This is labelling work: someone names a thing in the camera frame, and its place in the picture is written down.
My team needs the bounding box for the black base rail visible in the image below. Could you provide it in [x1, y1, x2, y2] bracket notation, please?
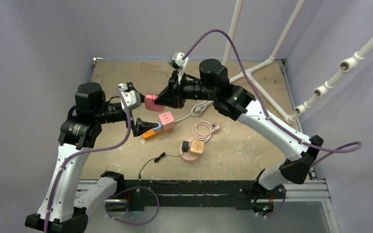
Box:
[104, 169, 285, 212]

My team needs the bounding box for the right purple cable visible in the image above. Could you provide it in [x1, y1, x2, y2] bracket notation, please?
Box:
[181, 29, 363, 166]

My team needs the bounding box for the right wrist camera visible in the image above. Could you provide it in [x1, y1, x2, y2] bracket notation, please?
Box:
[168, 51, 189, 84]

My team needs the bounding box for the light blue small block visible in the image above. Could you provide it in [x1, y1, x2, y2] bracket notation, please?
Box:
[153, 122, 163, 133]

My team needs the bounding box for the black adapter cable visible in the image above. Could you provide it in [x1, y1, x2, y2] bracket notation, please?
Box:
[138, 152, 183, 180]

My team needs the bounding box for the pink coiled cable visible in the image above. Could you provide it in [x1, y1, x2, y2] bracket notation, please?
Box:
[192, 120, 221, 143]

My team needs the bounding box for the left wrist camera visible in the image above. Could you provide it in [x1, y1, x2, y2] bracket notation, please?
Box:
[117, 83, 142, 111]

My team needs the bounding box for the black power adapter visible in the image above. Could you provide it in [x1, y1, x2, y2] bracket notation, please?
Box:
[181, 141, 189, 153]

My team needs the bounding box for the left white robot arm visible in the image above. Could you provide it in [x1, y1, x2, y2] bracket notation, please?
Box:
[25, 82, 155, 233]

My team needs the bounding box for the orange power strip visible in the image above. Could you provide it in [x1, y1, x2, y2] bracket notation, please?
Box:
[142, 128, 173, 140]

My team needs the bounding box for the pink cube socket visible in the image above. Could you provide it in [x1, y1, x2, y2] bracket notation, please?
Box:
[158, 111, 175, 131]

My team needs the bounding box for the white pipe frame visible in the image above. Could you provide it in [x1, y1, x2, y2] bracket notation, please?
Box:
[228, 0, 305, 124]

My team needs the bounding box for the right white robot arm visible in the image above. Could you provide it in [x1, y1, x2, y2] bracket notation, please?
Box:
[154, 59, 323, 198]

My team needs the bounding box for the pink square plug adapter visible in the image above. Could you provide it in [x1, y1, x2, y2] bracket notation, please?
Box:
[144, 94, 165, 112]

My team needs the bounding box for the pink round power socket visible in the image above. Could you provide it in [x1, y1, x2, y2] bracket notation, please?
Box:
[179, 140, 200, 162]

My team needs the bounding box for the beige cube power socket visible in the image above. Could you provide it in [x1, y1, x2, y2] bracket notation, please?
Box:
[189, 140, 204, 154]

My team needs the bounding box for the white cable of beige socket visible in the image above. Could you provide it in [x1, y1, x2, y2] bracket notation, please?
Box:
[174, 100, 215, 124]

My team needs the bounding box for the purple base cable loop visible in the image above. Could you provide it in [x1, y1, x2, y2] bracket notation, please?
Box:
[105, 185, 160, 227]

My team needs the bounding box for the white pipe with fittings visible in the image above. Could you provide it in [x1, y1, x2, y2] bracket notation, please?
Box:
[289, 37, 373, 121]

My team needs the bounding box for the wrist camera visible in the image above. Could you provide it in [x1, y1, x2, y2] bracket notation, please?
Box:
[168, 51, 189, 84]
[117, 83, 142, 111]

